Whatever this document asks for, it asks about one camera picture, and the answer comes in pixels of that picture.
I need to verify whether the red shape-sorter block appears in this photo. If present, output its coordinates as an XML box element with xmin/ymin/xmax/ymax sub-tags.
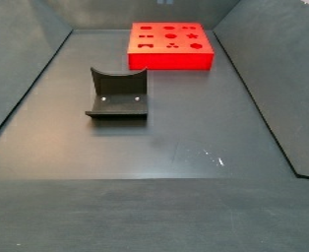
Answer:
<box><xmin>127</xmin><ymin>23</ymin><xmax>214</xmax><ymax>70</ymax></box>

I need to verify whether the black curved holder stand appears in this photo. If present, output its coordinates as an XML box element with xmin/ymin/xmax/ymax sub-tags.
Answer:
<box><xmin>86</xmin><ymin>68</ymin><xmax>149</xmax><ymax>118</ymax></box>

